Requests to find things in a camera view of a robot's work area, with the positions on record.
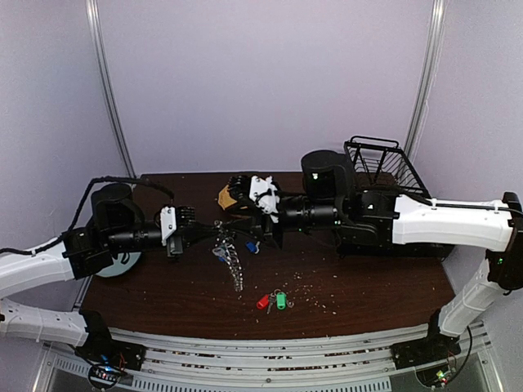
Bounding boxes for large ring of keyrings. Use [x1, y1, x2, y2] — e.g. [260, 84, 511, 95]
[211, 220, 246, 292]

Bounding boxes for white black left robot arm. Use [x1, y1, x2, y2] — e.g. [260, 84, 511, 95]
[1, 176, 218, 363]

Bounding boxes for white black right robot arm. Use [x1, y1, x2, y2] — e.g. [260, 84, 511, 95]
[218, 149, 522, 361]

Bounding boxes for yellow dotted plate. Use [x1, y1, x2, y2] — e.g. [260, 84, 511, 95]
[217, 185, 237, 211]

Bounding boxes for key with light-blue tag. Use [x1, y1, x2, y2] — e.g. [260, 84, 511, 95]
[245, 242, 260, 254]

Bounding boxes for light blue plate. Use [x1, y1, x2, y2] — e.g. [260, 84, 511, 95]
[96, 252, 141, 278]

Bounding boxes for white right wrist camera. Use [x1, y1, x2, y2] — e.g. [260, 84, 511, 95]
[248, 176, 280, 224]

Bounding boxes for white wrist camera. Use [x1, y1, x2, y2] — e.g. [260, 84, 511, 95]
[160, 206, 177, 247]
[248, 176, 280, 224]

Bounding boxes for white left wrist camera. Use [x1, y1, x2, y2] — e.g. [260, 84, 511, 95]
[160, 206, 177, 247]

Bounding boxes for black wire dish rack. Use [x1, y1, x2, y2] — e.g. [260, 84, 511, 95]
[343, 136, 431, 198]

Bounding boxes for aluminium front rail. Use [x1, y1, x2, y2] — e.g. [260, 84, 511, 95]
[40, 320, 491, 392]

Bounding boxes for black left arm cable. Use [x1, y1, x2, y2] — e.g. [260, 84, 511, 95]
[0, 175, 177, 256]

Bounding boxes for left aluminium corner post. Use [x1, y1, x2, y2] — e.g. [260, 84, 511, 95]
[85, 0, 136, 178]

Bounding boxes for aluminium corner post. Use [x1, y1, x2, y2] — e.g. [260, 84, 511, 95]
[85, 0, 136, 178]
[405, 0, 447, 162]

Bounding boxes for right aluminium corner post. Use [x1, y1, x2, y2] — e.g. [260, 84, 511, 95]
[405, 0, 447, 162]

